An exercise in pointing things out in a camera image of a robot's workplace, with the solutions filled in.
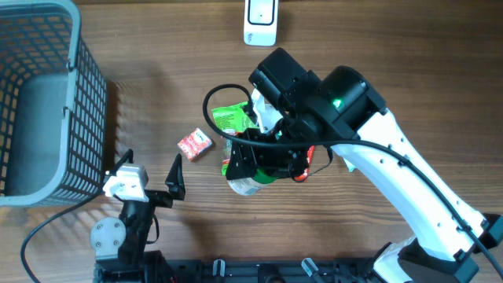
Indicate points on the small red snack packet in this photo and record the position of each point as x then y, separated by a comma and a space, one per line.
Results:
195, 144

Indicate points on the white barcode scanner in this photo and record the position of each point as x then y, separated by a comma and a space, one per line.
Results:
260, 22

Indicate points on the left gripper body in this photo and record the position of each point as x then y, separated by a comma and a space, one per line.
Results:
160, 199

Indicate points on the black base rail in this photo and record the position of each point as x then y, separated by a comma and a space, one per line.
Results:
267, 271

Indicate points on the green snack packet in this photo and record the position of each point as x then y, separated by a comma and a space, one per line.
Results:
233, 119

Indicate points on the grey plastic shopping basket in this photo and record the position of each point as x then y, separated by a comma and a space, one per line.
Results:
53, 107

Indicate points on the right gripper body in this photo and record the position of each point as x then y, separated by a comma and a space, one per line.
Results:
281, 159

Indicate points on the green lid jar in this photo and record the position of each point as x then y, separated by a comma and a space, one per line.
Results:
251, 185

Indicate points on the red Nescafe sachet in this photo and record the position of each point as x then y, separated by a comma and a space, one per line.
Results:
303, 177

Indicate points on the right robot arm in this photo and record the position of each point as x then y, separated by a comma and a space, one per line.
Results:
344, 113

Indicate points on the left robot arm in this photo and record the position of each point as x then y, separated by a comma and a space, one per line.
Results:
119, 242

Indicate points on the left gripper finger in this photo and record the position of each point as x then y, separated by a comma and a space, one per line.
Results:
175, 181
126, 158

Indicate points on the teal white tissue packet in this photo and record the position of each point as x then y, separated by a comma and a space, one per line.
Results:
350, 166

